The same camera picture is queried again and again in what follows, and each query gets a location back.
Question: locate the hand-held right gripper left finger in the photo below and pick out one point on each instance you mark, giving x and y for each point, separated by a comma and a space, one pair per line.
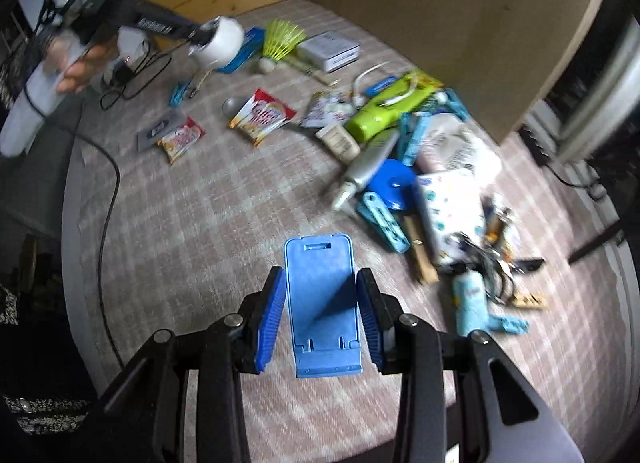
267, 323

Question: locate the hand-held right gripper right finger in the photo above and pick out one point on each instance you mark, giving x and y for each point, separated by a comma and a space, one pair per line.
372, 328

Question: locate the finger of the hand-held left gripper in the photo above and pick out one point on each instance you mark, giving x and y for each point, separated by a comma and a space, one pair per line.
160, 20

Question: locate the blue phone stand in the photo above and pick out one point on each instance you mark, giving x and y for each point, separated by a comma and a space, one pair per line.
320, 303

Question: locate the white tape roll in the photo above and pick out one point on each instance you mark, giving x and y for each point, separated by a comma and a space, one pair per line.
222, 40

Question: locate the person's left forearm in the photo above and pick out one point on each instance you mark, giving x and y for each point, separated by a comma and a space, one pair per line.
25, 113

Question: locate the person's left hand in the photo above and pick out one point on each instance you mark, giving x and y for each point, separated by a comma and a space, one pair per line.
80, 70

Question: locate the wooden clothes peg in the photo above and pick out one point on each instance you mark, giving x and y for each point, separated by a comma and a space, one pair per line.
527, 301
422, 258
201, 82

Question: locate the blue clothes peg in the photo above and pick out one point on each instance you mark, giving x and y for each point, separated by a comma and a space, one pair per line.
177, 93
455, 103
412, 140
385, 223

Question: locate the blue tissue pack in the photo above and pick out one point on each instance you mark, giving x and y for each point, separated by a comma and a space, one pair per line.
250, 50

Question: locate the light blue bottle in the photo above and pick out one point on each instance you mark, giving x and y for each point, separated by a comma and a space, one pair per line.
470, 303

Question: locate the small clear dome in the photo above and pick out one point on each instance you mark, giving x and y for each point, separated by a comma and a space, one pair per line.
231, 105

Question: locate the grey card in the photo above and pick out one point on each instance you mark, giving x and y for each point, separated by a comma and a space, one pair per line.
150, 135

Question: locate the small orange white snack packet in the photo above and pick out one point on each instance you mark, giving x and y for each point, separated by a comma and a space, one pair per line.
180, 140

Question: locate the yellow green shuttlecock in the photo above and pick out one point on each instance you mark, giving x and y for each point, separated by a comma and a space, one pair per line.
280, 40

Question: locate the teal clothes peg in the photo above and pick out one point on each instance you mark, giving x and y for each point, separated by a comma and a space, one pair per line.
507, 325

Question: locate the large orange white snack packet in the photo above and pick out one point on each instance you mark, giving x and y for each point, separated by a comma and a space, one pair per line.
260, 115

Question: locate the white printed tissue pack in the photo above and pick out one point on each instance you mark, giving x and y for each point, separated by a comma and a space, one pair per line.
450, 208

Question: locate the round blue tape measure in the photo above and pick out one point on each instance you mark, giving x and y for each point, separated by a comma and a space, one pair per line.
392, 185

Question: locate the grey white tube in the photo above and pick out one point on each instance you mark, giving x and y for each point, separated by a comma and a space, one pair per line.
367, 165

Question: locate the white box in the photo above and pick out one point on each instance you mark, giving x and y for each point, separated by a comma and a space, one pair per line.
327, 50

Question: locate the white purple sachet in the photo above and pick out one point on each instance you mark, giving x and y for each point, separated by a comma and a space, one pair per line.
325, 110

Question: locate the small beige tube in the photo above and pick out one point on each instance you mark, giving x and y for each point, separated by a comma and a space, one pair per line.
342, 140

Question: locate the white plastic bag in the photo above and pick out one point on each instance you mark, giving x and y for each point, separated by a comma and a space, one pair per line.
460, 145

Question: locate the lime green package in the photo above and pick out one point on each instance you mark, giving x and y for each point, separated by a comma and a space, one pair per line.
380, 115

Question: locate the small blue clip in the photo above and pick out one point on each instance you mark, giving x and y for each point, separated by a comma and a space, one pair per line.
380, 86

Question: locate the person's dark patterned clothing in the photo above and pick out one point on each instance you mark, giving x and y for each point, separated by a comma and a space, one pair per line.
30, 393

